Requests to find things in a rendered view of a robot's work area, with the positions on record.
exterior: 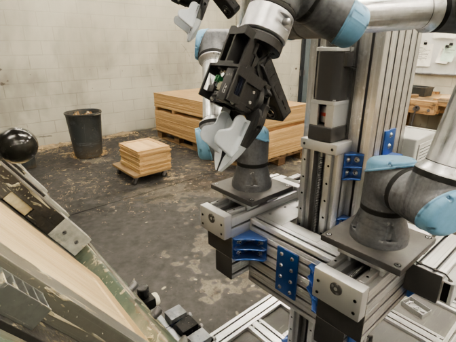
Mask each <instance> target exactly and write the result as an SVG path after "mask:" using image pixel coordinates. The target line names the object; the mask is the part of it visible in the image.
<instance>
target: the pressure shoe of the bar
mask: <svg viewBox="0 0 456 342"><path fill-rule="evenodd" d="M3 200H5V201H6V202H7V203H8V204H10V205H11V206H12V207H14V208H15V209H17V211H19V212H20V213H21V214H23V215H24V216H25V215H26V214H27V213H29V212H30V211H31V210H32V209H33V208H32V207H30V206H29V205H28V204H27V203H26V202H24V201H23V200H22V199H21V198H19V197H18V196H17V195H16V194H15V193H13V192H12V191H10V192H9V193H8V194H7V195H6V196H5V197H3Z"/></svg>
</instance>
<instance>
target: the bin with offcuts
mask: <svg viewBox="0 0 456 342"><path fill-rule="evenodd" d="M101 113H102V111H101V110H100V109H75V110H71V111H65V112H64V113H63V114H64V115H65V118H66V123H67V126H68V129H69V134H70V137H71V142H72V146H73V150H74V153H75V156H76V157H77V158H81V159H88V158H93V157H98V156H100V155H102V153H103V152H102V122H101Z"/></svg>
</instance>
